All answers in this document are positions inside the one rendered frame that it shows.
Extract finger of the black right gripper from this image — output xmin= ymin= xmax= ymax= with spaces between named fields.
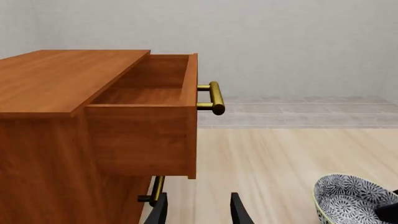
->
xmin=374 ymin=189 xmax=398 ymax=224

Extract black white patterned bowl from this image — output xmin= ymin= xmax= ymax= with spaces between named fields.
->
xmin=312 ymin=172 xmax=398 ymax=224

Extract brass drawer handle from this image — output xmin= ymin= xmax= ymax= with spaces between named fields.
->
xmin=137 ymin=175 xmax=166 ymax=207
xmin=196 ymin=80 xmax=226 ymax=116

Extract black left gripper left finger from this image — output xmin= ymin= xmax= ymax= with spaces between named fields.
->
xmin=145 ymin=192 xmax=169 ymax=224

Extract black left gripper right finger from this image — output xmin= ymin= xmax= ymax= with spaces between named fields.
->
xmin=230 ymin=192 xmax=256 ymax=224

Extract open wooden drawer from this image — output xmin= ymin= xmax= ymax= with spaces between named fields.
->
xmin=85 ymin=52 xmax=199 ymax=180

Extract wooden cabinet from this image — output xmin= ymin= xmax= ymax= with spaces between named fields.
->
xmin=0 ymin=49 xmax=157 ymax=224

